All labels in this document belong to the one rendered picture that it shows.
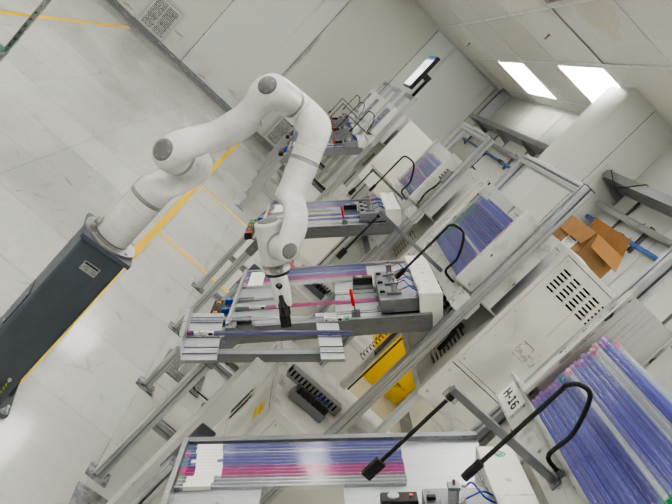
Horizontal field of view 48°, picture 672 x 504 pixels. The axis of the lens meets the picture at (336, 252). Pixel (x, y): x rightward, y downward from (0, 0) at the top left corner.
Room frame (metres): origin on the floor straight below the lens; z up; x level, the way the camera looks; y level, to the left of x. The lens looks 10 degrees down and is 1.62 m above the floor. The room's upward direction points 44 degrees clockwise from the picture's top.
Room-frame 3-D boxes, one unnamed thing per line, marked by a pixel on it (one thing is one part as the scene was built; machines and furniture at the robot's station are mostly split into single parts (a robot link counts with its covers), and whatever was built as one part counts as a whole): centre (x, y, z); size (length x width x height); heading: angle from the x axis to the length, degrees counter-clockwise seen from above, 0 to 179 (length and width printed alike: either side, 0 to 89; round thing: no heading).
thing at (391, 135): (7.52, 0.44, 0.95); 1.36 x 0.82 x 1.90; 101
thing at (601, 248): (2.99, -0.64, 1.82); 0.68 x 0.30 x 0.20; 11
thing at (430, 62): (7.49, 0.59, 2.10); 0.58 x 0.14 x 0.41; 11
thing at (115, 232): (2.34, 0.56, 0.79); 0.19 x 0.19 x 0.18
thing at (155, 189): (2.37, 0.55, 1.00); 0.19 x 0.12 x 0.24; 157
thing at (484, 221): (2.83, -0.36, 1.52); 0.51 x 0.13 x 0.27; 11
